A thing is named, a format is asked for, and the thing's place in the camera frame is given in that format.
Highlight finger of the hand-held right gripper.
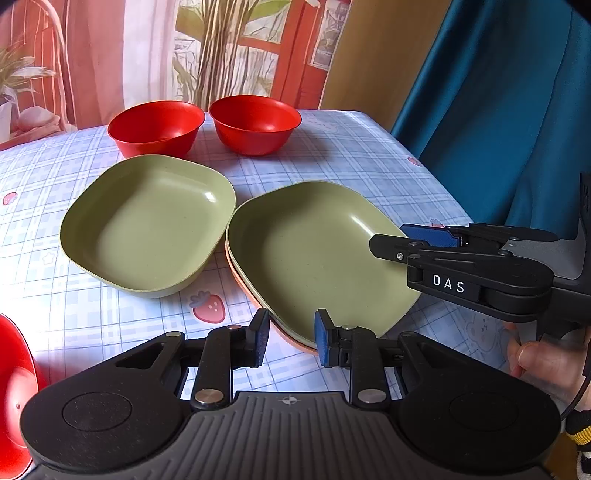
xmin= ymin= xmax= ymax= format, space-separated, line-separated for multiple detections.
xmin=400 ymin=223 xmax=560 ymax=251
xmin=369 ymin=233 xmax=509 ymax=267

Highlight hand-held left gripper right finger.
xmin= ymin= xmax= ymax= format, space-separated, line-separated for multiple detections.
xmin=314 ymin=308 xmax=467 ymax=412

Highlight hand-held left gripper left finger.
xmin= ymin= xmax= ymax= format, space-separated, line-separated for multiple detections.
xmin=115 ymin=308 xmax=271 ymax=412

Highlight orange square plate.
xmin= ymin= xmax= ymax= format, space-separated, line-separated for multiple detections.
xmin=226 ymin=249 xmax=320 ymax=357

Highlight green square plate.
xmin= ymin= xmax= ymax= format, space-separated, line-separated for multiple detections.
xmin=60 ymin=155 xmax=237 ymax=297
xmin=225 ymin=181 xmax=423 ymax=350

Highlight red plastic bowl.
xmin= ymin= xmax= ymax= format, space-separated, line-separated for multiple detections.
xmin=0 ymin=314 xmax=49 ymax=480
xmin=107 ymin=100 xmax=206 ymax=159
xmin=209 ymin=95 xmax=303 ymax=156

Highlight person's right hand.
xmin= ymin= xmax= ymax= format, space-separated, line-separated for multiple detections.
xmin=505 ymin=322 xmax=591 ymax=409

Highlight blue plaid tablecloth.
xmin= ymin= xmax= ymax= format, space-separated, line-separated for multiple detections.
xmin=0 ymin=109 xmax=511 ymax=416

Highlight teal curtain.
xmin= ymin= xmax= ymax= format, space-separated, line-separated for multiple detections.
xmin=392 ymin=0 xmax=591 ymax=241

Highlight tan wooden panel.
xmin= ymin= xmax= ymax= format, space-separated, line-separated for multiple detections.
xmin=321 ymin=0 xmax=451 ymax=123

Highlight printed backdrop cloth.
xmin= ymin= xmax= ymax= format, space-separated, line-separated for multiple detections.
xmin=0 ymin=0 xmax=348 ymax=141

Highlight black cable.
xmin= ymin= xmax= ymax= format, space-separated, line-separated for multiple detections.
xmin=558 ymin=369 xmax=591 ymax=420

